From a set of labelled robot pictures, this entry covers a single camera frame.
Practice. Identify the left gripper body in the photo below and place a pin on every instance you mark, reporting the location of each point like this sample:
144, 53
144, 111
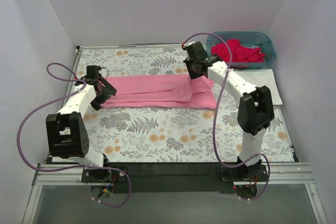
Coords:
107, 91

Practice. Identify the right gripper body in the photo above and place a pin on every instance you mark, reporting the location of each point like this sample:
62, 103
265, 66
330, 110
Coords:
191, 69

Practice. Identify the pink t shirt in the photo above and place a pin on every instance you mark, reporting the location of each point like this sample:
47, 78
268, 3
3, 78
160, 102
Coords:
162, 91

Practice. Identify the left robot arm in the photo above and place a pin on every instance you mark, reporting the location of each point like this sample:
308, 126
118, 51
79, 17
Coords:
66, 131

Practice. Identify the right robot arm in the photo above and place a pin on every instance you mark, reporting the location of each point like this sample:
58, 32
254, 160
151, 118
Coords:
255, 110

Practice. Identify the red t shirt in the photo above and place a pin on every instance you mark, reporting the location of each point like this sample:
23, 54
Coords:
239, 52

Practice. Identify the floral table cloth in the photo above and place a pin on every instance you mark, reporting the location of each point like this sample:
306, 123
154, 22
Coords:
158, 134

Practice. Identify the teal plastic basket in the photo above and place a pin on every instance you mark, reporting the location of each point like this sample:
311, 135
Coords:
249, 39

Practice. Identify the folded white t shirt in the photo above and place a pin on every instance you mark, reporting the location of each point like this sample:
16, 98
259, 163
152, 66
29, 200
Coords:
263, 77

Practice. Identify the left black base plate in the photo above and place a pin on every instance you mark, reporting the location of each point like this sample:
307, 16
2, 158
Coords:
116, 174

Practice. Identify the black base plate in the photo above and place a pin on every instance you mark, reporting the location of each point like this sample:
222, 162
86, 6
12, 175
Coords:
243, 174
116, 174

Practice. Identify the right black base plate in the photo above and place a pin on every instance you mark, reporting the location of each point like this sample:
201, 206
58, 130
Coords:
243, 174

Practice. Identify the aluminium frame rail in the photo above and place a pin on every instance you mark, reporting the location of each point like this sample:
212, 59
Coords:
174, 193

